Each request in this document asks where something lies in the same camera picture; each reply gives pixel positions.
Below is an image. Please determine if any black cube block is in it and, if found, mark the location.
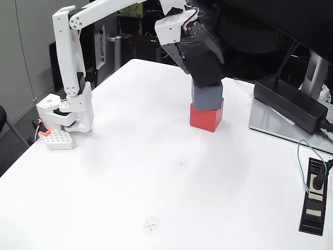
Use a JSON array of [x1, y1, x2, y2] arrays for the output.
[[182, 48, 226, 89]]

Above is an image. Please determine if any grey cube block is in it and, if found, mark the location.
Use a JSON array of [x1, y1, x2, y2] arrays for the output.
[[191, 79, 224, 111]]

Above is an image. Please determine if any plastic-wrapped black bin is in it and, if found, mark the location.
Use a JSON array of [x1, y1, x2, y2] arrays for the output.
[[170, 0, 224, 59]]

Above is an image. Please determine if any green circuit board panel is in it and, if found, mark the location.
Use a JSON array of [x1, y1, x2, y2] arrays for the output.
[[117, 4, 144, 18]]

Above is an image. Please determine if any red cube block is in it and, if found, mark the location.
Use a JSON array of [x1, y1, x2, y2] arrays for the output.
[[189, 98, 225, 133]]

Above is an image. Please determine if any black power adapter brick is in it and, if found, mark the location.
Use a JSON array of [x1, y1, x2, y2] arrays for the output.
[[253, 74, 329, 135]]

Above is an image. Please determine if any silver monitor stand neck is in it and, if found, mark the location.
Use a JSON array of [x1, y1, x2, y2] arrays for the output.
[[299, 49, 330, 101]]

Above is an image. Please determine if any crumpled white plastic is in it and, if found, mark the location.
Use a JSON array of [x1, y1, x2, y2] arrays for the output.
[[318, 83, 333, 105]]

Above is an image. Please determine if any white perforated table clamp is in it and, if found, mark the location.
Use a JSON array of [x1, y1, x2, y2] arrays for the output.
[[43, 129, 75, 151]]

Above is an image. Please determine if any black power plug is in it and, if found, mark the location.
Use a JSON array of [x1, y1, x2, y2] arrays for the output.
[[311, 158, 333, 190]]

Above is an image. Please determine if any black chair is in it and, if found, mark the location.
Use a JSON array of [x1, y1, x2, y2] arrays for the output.
[[0, 105, 31, 149]]

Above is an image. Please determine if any black power strip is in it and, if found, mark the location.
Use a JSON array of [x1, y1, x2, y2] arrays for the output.
[[298, 157, 329, 236]]

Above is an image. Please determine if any red white black servo cable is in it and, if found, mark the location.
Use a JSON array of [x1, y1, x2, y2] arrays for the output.
[[183, 6, 200, 31]]

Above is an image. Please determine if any silver metal post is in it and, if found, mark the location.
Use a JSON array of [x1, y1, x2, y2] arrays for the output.
[[110, 35, 123, 71]]

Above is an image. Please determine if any silver monitor base plate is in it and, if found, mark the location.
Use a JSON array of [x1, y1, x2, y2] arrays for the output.
[[249, 97, 333, 154]]

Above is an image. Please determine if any black adapter power cord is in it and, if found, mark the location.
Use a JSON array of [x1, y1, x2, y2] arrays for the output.
[[317, 117, 333, 143]]

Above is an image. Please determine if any orange cable connector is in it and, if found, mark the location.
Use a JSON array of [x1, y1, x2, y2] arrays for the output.
[[31, 118, 50, 136]]

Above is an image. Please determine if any thin green cable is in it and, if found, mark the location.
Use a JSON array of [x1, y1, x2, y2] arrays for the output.
[[296, 139, 329, 193]]

